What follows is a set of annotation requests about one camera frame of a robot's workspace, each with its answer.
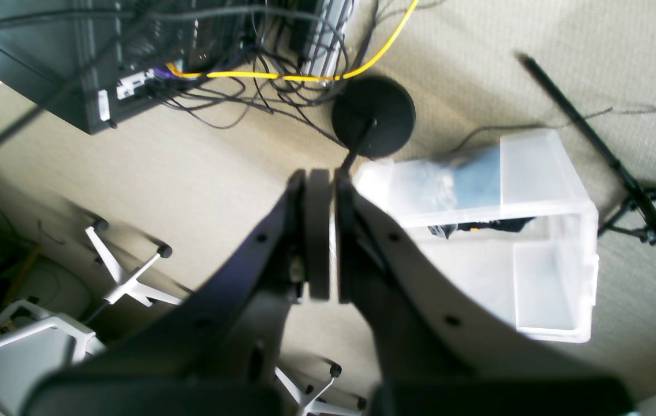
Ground black round stand base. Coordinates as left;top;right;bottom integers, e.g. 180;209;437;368
330;76;417;172

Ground black tripod stand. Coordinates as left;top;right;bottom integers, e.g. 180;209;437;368
515;52;656;246

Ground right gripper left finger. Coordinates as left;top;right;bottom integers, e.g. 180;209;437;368
23;169;331;415

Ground clear plastic storage bin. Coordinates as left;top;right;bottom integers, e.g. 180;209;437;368
353;129;599;343

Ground blue cloth in bin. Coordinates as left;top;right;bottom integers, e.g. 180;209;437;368
407;146;501;211

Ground black computer tower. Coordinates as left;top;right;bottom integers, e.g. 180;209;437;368
0;1;244;134

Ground white chair base far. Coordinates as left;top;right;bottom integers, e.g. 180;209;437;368
84;218;182;307

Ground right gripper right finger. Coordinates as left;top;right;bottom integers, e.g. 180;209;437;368
334;170;636;415

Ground yellow floor cable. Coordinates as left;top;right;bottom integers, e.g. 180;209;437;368
163;0;421;83

